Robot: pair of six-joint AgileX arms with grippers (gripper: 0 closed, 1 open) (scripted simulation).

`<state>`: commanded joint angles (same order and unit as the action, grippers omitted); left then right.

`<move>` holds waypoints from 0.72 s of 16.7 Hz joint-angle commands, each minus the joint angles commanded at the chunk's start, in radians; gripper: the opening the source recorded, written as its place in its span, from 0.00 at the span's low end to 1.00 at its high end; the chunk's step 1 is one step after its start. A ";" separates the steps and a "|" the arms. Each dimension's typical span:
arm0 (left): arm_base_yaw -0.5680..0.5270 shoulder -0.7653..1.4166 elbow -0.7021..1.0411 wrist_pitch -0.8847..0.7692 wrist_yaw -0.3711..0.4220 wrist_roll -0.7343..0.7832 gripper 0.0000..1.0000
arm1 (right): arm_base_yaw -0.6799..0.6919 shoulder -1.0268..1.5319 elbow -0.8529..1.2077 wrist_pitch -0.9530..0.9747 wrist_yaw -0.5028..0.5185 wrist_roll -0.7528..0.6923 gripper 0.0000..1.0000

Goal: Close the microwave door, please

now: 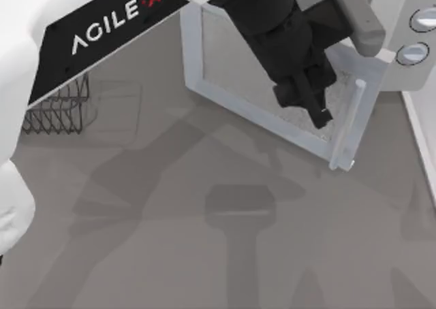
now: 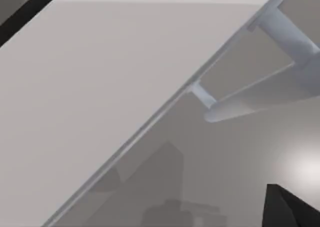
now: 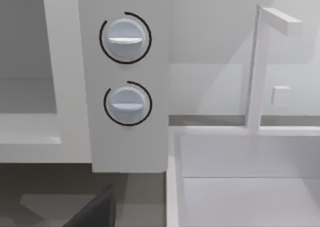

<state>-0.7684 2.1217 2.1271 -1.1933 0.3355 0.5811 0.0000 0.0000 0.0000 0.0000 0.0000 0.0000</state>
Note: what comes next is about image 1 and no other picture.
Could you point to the pale microwave door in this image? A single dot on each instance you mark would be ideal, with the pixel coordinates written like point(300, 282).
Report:
point(238, 77)

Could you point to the pale microwave oven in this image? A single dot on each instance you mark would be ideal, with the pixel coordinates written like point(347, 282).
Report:
point(405, 74)

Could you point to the microwave knob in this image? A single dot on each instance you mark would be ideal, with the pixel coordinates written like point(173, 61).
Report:
point(424, 19)
point(413, 53)

